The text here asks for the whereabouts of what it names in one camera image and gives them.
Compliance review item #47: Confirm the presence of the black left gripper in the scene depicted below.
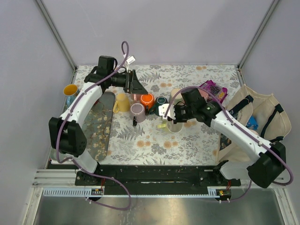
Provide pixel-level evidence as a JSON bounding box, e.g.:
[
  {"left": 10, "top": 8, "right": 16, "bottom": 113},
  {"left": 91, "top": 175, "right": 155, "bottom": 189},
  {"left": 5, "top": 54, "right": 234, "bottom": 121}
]
[{"left": 109, "top": 69, "right": 148, "bottom": 95}]

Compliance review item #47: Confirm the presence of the light green faceted mug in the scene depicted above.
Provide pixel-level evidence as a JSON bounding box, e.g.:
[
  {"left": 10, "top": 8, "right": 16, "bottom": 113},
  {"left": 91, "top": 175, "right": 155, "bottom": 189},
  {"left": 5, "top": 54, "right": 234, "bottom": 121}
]
[{"left": 157, "top": 121, "right": 183, "bottom": 134}]

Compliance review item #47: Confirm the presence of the blue floral mug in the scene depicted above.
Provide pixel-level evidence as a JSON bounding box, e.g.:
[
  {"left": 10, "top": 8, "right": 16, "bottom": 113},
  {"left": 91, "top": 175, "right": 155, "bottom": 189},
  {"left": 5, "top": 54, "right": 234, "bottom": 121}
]
[{"left": 63, "top": 84, "right": 80, "bottom": 107}]

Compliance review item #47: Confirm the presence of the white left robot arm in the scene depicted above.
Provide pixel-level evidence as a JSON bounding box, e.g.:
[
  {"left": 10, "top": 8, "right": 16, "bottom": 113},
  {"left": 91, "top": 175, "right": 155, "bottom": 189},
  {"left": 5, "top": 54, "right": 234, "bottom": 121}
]
[{"left": 49, "top": 56, "right": 147, "bottom": 185}]

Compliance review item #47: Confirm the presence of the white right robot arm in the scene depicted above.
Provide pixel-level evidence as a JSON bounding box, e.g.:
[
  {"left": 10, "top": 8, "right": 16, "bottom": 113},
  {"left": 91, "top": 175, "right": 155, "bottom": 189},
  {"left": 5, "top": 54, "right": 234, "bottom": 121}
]
[{"left": 165, "top": 86, "right": 288, "bottom": 188}]

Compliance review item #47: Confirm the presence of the light pink ribbed mug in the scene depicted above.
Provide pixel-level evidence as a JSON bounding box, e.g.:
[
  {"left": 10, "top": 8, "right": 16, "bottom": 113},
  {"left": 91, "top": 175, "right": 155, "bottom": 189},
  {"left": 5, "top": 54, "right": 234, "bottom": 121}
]
[{"left": 132, "top": 94, "right": 141, "bottom": 103}]

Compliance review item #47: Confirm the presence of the cream floral mug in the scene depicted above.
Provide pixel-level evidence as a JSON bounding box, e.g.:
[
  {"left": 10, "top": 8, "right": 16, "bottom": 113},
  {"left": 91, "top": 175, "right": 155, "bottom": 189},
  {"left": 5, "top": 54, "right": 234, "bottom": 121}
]
[{"left": 169, "top": 88, "right": 184, "bottom": 105}]

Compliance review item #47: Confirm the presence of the orange mug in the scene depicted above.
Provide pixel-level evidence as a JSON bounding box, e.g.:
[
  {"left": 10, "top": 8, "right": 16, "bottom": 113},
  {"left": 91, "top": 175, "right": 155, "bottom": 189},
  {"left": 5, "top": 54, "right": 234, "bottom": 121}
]
[{"left": 140, "top": 93, "right": 155, "bottom": 112}]

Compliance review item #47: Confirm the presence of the lilac mug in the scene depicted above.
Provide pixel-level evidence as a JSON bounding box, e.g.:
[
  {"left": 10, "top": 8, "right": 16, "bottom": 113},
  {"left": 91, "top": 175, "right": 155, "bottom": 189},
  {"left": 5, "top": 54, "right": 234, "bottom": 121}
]
[{"left": 130, "top": 103, "right": 146, "bottom": 127}]

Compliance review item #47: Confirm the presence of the yellow mug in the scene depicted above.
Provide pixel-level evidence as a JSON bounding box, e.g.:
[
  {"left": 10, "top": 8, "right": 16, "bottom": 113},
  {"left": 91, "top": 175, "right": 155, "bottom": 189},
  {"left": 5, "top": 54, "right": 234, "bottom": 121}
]
[{"left": 113, "top": 93, "right": 130, "bottom": 113}]

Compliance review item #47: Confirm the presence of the dark teal mug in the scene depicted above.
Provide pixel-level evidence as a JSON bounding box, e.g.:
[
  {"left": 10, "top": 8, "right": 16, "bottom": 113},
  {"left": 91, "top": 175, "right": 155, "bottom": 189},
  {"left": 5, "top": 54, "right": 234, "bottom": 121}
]
[{"left": 149, "top": 96, "right": 168, "bottom": 116}]

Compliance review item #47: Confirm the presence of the pink floral mug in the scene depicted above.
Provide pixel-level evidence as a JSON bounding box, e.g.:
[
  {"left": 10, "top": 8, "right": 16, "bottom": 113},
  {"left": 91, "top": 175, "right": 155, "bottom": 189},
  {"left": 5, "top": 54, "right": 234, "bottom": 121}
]
[{"left": 199, "top": 90, "right": 209, "bottom": 101}]

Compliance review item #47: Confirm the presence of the pink mug inside bag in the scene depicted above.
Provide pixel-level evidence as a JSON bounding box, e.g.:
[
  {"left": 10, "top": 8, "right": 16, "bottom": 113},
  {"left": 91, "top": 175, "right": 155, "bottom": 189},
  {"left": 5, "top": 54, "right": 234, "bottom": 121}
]
[{"left": 250, "top": 130, "right": 260, "bottom": 139}]

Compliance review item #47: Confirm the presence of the purple candy bag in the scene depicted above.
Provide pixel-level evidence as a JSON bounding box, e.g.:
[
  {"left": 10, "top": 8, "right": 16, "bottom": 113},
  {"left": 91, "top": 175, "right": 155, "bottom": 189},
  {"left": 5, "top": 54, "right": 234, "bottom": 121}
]
[{"left": 200, "top": 80, "right": 228, "bottom": 103}]

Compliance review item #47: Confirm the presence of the green floral tray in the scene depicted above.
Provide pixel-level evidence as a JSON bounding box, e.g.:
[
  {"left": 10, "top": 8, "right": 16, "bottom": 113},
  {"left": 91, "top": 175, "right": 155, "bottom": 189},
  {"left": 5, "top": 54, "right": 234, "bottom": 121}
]
[{"left": 82, "top": 91, "right": 115, "bottom": 162}]

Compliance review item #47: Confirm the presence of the blue packet inside bag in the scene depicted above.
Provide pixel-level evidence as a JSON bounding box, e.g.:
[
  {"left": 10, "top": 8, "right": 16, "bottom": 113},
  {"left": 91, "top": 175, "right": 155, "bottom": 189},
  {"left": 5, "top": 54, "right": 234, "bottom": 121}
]
[{"left": 246, "top": 116, "right": 258, "bottom": 130}]

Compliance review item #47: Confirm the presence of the cream canvas tote bag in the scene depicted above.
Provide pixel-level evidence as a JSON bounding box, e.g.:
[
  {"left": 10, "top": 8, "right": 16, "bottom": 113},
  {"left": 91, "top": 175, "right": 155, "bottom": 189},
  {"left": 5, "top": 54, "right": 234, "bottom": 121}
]
[{"left": 215, "top": 85, "right": 292, "bottom": 162}]

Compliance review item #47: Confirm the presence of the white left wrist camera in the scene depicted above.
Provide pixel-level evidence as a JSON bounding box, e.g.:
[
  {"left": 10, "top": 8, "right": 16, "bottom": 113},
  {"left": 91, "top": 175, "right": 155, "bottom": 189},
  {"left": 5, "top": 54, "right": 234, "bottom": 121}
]
[{"left": 125, "top": 56, "right": 136, "bottom": 67}]

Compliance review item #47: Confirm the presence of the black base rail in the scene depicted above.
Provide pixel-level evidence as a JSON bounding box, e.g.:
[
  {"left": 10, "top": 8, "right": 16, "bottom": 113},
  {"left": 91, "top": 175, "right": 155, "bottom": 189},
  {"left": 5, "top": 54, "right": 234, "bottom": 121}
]
[{"left": 75, "top": 165, "right": 241, "bottom": 187}]

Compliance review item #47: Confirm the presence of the white cable duct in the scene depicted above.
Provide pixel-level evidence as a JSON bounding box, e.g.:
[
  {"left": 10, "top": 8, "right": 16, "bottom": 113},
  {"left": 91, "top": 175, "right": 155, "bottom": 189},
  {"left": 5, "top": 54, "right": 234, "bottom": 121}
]
[{"left": 43, "top": 187, "right": 104, "bottom": 197}]

